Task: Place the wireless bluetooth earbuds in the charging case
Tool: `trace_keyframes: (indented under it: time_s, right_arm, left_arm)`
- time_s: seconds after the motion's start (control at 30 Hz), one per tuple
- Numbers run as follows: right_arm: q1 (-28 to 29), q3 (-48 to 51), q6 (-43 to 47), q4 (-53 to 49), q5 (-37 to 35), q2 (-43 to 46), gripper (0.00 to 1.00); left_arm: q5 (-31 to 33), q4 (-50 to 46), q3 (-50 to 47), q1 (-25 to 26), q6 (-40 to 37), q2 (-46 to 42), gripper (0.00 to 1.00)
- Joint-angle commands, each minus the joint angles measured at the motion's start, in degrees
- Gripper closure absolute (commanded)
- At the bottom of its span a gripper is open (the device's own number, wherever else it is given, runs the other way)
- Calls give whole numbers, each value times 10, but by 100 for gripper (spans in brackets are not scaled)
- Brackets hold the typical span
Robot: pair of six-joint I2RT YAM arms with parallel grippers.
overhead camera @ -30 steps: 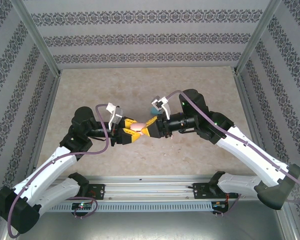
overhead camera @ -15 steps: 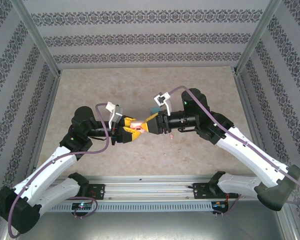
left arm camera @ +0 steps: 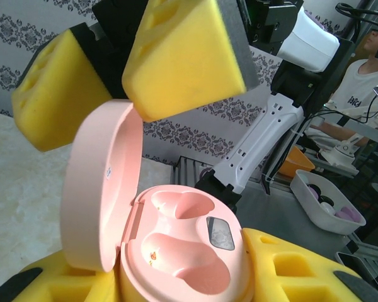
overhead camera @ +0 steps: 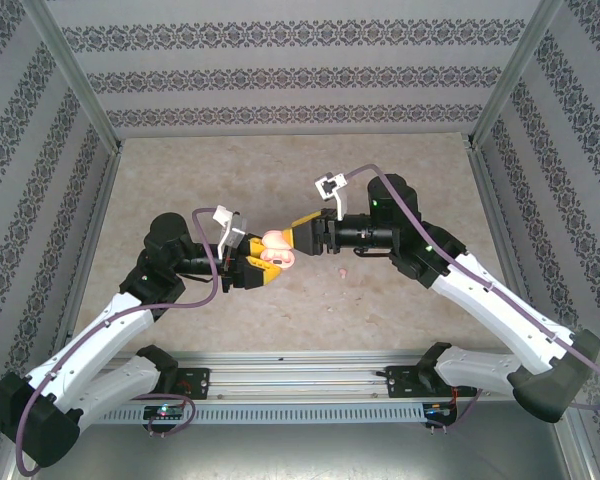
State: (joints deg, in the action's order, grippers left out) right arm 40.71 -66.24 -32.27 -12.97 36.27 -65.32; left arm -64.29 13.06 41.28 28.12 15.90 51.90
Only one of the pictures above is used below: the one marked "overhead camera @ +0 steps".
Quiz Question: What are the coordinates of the aluminium frame post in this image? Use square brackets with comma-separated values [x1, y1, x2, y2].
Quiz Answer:
[469, 0, 565, 149]
[22, 0, 122, 151]

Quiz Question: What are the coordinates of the pink earbud charging case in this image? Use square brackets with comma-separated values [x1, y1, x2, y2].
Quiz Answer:
[259, 228, 299, 269]

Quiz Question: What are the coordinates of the short purple cable loop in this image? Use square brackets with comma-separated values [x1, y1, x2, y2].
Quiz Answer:
[147, 394, 196, 439]

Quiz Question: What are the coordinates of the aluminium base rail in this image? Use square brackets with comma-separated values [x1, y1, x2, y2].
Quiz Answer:
[104, 349, 521, 401]

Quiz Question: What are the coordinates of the aluminium side rail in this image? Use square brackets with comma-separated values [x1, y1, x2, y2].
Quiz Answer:
[49, 144, 124, 361]
[467, 144, 544, 359]

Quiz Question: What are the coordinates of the slotted grey cable duct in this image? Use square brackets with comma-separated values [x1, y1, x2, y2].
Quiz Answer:
[94, 402, 429, 424]

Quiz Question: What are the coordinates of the grey metal sheet panel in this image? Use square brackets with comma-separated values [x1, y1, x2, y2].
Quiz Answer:
[9, 399, 594, 480]

